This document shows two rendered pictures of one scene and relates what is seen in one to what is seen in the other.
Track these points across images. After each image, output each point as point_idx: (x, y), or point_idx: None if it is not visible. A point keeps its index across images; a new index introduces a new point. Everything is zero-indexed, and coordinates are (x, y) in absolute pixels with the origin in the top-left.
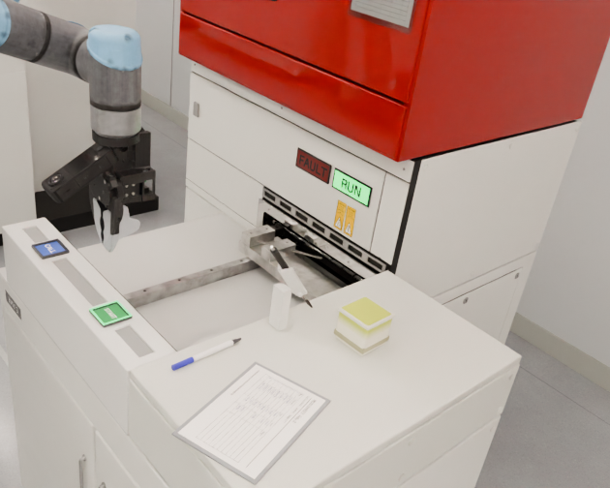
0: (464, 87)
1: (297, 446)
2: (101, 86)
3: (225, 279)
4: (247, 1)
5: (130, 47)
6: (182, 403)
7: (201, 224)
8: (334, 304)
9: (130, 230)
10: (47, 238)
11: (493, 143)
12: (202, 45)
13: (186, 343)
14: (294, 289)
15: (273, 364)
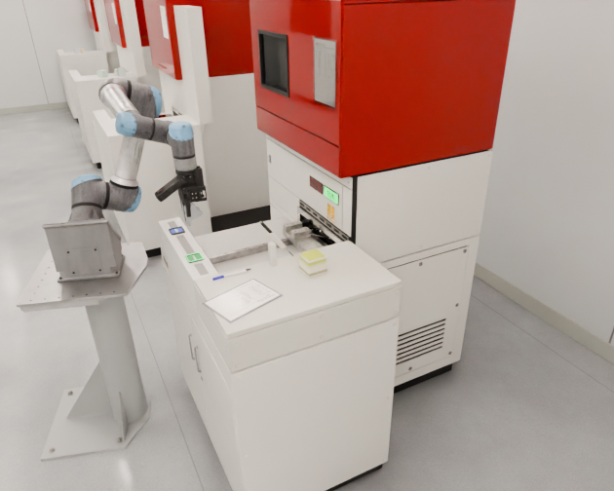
0: (379, 135)
1: (256, 311)
2: (174, 148)
3: None
4: (279, 98)
5: (184, 131)
6: (211, 292)
7: (271, 222)
8: None
9: (197, 215)
10: (177, 226)
11: (413, 167)
12: (265, 123)
13: None
14: (278, 244)
15: (262, 280)
